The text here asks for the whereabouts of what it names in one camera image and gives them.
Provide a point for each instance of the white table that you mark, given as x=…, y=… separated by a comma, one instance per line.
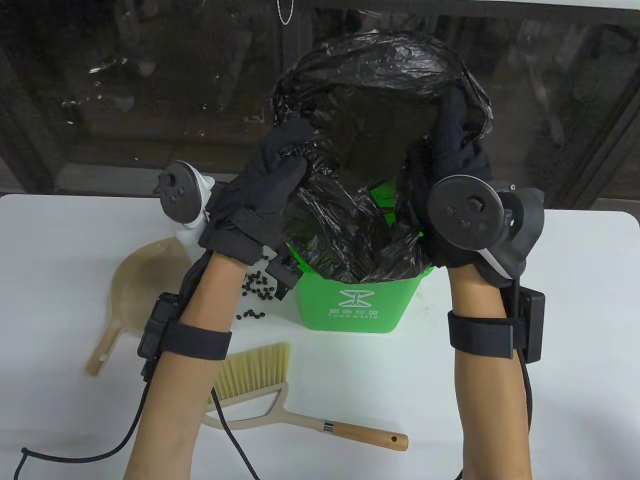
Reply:
x=575, y=300

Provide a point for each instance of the black and white hand controller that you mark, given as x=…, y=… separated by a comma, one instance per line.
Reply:
x=177, y=192
x=465, y=212

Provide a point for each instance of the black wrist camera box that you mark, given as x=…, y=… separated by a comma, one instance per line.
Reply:
x=532, y=325
x=157, y=325

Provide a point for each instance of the pile of coffee beans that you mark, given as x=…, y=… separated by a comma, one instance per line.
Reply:
x=256, y=287

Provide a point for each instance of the black plastic garbage bag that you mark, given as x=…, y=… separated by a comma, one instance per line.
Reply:
x=380, y=60

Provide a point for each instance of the beige plastic dustpan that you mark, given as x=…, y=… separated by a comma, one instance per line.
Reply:
x=135, y=280

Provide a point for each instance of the dark framed glass window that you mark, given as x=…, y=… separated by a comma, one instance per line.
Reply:
x=150, y=100

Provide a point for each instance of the person's left forearm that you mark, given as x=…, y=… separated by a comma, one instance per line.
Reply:
x=200, y=300

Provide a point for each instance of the person's right forearm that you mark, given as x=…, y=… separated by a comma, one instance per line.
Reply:
x=490, y=400

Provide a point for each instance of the person's left hand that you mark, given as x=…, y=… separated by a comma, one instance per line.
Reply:
x=250, y=200

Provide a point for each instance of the green food waste bin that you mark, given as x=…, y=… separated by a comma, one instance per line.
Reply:
x=350, y=310

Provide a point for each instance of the person's right hand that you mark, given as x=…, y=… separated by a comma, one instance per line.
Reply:
x=460, y=150

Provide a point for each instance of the black glove sensor module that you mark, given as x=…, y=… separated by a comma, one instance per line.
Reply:
x=285, y=275

